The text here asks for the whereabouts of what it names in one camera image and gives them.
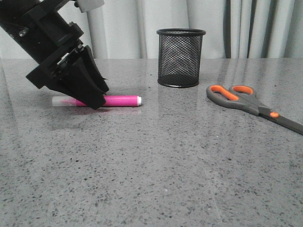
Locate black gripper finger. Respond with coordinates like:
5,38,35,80
80,45,109,94
53,58,106,110

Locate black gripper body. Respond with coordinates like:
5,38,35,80
0,4,83,88

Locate pink marker pen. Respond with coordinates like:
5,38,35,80
51,96,142,107

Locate grey orange scissors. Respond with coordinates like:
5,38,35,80
206,85,303,135

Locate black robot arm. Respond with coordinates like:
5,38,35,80
0,0,109,109

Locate black mesh pen holder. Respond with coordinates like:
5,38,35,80
157,28,206,88

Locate grey curtain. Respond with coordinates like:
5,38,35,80
0,0,303,60

